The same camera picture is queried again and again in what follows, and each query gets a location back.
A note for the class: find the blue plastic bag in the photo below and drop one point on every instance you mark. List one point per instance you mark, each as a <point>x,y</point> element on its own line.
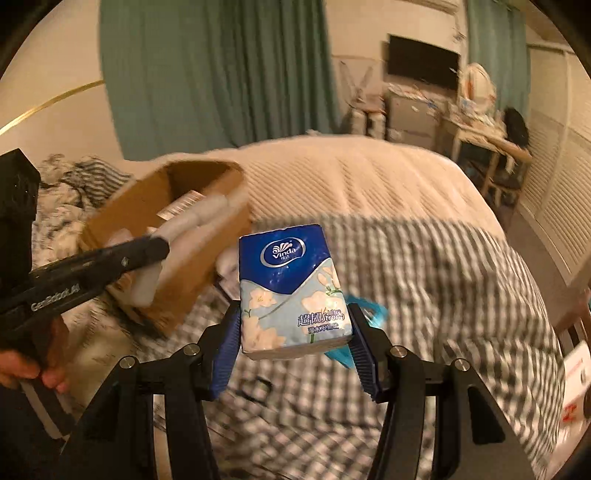
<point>371,314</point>

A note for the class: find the white dressing table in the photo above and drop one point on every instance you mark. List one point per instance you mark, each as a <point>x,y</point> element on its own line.
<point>466,134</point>

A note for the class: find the floral duvet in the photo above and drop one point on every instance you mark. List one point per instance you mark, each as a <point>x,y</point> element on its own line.
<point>60,221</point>

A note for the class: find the broom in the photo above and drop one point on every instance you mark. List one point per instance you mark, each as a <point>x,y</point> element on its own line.
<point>355,81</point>

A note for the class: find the brown cardboard box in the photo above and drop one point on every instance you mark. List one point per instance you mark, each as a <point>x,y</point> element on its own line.
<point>184,300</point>

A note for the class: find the black backpack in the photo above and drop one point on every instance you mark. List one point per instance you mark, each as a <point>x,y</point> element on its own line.
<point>516,127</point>

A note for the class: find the black wall television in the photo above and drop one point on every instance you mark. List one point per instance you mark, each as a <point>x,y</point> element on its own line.
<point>422,60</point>

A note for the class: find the white containers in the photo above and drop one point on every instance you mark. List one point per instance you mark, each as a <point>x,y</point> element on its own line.
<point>364,122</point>

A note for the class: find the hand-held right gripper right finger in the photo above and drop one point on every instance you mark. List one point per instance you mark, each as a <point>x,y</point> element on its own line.
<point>367,360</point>

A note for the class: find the wooden chair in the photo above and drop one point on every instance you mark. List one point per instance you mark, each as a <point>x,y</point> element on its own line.
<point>503,175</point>

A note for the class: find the blue floral tissue pack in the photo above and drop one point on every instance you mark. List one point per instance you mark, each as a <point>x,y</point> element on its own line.
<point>295,286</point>

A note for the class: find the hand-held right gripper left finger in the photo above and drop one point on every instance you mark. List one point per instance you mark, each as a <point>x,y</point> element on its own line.
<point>226,355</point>

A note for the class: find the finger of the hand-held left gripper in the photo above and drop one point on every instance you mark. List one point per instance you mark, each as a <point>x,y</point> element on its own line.
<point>138,254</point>

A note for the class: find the light green curtain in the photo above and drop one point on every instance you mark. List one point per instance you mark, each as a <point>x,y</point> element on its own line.
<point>498,50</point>

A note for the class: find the grey mini fridge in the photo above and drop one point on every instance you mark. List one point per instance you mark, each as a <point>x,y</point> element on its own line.
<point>411,117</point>

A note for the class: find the white louvred wardrobe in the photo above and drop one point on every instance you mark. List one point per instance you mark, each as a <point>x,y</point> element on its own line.
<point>558,175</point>

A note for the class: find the checked pillow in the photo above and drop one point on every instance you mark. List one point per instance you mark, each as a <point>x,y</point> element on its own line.
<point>99,171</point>

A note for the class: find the white oval mirror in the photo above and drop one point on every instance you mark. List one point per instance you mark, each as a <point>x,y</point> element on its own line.
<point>478,85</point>

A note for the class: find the white blanket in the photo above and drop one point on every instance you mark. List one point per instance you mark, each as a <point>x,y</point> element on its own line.
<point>346,184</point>

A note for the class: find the wooden stool with green seat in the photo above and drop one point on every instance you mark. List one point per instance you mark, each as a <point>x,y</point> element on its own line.
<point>565,325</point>

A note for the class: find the white plastic bag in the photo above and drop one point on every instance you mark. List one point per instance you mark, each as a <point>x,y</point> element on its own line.
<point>577,369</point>

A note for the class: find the person's left hand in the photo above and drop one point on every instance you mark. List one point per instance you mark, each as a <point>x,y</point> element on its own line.
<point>16,367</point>

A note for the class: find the checked blanket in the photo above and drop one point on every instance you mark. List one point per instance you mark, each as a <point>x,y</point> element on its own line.
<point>438,300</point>

